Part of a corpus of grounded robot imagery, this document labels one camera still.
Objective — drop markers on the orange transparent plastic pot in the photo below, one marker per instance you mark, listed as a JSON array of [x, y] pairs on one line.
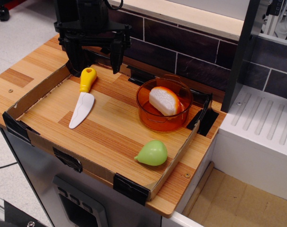
[[154, 119]]

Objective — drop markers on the yellow white toy knife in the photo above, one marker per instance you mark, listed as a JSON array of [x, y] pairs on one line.
[[86, 100]]

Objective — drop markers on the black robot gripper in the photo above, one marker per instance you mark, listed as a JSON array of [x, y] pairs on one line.
[[86, 23]]

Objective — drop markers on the grey oven control panel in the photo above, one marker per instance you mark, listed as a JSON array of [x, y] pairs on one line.
[[81, 209]]

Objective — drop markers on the black vertical post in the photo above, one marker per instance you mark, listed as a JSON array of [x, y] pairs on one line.
[[241, 58]]

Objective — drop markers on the white orange toy sushi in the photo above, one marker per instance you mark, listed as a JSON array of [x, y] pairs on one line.
[[165, 101]]

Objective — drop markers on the green toy pear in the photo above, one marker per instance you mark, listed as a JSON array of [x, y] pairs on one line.
[[153, 153]]

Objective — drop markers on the white sink drainboard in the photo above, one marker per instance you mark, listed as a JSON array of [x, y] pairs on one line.
[[251, 144]]

